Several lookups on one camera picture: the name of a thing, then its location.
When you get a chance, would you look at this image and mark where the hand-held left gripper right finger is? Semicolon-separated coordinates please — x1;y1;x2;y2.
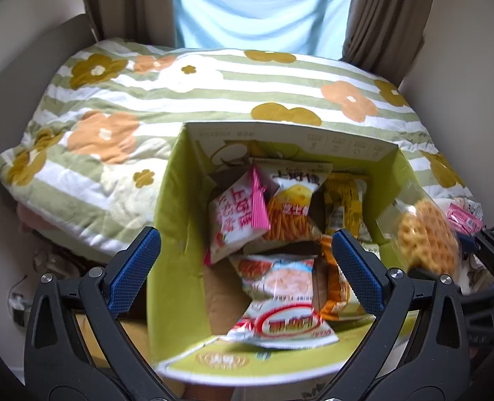
318;229;470;401

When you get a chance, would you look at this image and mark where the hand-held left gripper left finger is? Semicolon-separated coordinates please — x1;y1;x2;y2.
23;226;176;401

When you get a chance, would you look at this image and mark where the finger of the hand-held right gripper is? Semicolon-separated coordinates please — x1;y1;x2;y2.
475;228;494;269

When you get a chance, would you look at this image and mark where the pink striped snack packet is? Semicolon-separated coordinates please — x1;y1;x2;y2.
446;202;485;236

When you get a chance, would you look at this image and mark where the green cardboard box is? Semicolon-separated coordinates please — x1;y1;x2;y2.
146;121;430;387

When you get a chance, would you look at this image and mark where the clear waffle snack packet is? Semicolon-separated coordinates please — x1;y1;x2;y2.
376;193;462;275

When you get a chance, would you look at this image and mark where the pile of snack packets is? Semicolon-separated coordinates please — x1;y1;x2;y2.
204;156;384;350

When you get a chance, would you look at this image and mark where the pink bed sheet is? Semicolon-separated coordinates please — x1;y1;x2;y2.
16;202;57;232

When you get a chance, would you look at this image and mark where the floral striped blanket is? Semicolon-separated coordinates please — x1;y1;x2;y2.
0;37;482;265

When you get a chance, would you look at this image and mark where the grey bed headboard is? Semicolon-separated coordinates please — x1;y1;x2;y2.
0;13;101;201

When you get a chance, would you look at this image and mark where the light blue cloth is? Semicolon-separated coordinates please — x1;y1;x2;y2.
172;0;357;58

